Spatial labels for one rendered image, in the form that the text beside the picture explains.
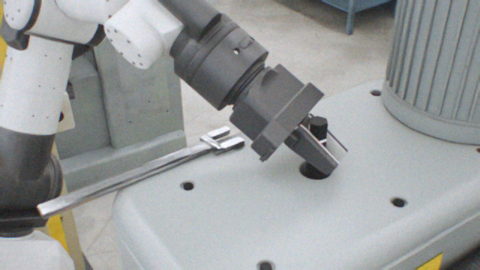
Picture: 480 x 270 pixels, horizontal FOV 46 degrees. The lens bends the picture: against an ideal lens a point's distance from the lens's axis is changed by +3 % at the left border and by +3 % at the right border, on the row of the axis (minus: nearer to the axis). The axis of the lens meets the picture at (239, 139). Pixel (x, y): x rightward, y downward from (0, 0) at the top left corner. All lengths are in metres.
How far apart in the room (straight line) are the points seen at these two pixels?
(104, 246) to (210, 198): 2.71
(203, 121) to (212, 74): 3.65
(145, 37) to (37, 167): 0.37
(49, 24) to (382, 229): 0.53
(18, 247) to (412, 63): 0.63
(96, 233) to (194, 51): 2.84
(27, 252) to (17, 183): 0.11
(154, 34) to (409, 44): 0.30
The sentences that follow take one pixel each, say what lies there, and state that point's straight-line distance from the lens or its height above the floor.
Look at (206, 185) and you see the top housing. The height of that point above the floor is 1.89.
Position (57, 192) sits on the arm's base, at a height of 1.71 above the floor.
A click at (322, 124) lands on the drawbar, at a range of 0.60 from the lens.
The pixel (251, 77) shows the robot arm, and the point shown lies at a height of 2.00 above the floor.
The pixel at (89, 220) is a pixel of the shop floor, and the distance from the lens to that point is 3.48.
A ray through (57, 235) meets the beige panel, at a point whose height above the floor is 0.41.
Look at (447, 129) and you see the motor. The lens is 0.71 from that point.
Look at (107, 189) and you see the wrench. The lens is 0.62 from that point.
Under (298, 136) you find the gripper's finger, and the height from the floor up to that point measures 1.94.
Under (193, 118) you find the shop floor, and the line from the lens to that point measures 4.26.
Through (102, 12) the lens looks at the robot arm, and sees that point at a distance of 0.71.
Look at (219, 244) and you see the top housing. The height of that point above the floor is 1.89.
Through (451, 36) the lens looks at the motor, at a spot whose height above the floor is 2.02.
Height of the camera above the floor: 2.28
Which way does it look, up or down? 35 degrees down
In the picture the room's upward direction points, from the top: 1 degrees counter-clockwise
